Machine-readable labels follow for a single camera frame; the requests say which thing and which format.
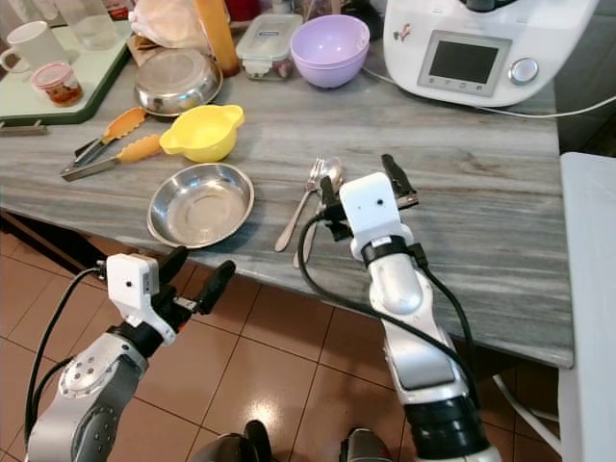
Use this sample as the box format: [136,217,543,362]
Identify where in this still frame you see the shallow stainless steel plate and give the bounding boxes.
[147,162,256,249]

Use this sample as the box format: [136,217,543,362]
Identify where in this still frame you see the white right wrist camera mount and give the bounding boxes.
[338,172,406,258]

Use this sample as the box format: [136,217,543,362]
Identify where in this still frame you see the white ceramic mug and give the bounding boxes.
[1,21,70,73]

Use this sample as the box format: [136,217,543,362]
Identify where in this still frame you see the small plastic food cup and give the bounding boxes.
[31,62,84,108]

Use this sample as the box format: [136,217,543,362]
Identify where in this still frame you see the white appliance power cable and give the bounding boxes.
[361,65,616,121]

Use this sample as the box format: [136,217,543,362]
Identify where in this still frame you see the white kitchen machine with display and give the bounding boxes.
[383,0,559,109]

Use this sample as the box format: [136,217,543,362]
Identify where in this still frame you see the robot right leg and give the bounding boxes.
[339,428,396,462]

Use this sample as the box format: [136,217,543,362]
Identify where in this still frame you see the orange tipped metal tongs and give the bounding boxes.
[60,107,163,183]

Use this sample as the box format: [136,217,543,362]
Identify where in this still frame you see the clear glass pitcher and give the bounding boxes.
[53,0,121,51]

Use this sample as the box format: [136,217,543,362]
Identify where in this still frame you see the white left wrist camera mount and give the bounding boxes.
[106,252,163,333]

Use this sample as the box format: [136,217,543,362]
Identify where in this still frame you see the orange bottle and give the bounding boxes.
[192,0,242,78]

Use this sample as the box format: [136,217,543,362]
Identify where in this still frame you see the clear plastic food bag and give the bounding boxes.
[128,0,210,51]

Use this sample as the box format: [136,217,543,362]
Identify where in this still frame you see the glass food container with lid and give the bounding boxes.
[235,13,304,81]

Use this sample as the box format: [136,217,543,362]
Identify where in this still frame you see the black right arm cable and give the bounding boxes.
[295,214,482,405]

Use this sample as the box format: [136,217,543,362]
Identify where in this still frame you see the silver metal fork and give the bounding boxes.
[274,159,323,254]

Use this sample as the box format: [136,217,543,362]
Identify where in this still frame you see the deep stainless steel bowl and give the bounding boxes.
[133,48,222,118]

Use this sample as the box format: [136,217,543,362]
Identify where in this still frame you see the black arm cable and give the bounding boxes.
[295,214,482,405]
[24,269,105,461]

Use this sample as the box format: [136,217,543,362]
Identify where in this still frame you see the purple plastic bowl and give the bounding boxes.
[290,14,372,90]

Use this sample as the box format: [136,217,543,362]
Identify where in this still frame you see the white tiled table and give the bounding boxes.
[558,152,616,462]

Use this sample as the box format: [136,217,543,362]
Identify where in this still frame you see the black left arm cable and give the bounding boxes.
[24,269,105,461]

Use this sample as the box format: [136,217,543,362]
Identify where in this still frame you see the pale green tray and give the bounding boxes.
[0,24,131,131]

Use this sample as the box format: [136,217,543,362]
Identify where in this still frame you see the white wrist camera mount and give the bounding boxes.
[338,172,406,258]
[106,252,163,333]

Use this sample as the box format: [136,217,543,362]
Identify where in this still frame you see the silver metal spoon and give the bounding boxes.
[294,157,345,269]

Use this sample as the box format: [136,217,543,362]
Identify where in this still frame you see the yellow plastic bowl with handles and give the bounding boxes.
[159,104,244,163]

